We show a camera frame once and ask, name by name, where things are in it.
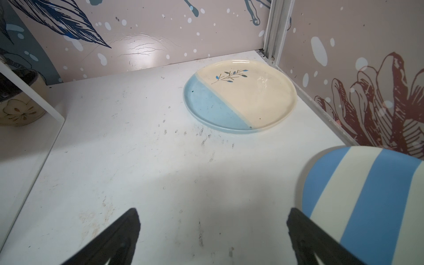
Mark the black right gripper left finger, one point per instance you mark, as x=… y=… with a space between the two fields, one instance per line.
x=114 y=246

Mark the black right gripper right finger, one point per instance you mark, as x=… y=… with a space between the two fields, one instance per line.
x=311 y=244

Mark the blue white striped plate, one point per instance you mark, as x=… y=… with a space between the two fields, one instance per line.
x=371 y=201

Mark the white wooden two-tier shelf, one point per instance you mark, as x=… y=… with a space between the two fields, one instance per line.
x=10 y=75

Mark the blue cream plate with sprig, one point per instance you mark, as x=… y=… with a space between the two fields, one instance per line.
x=239 y=96

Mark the beige floral bowl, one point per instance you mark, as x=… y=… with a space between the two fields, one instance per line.
x=17 y=108

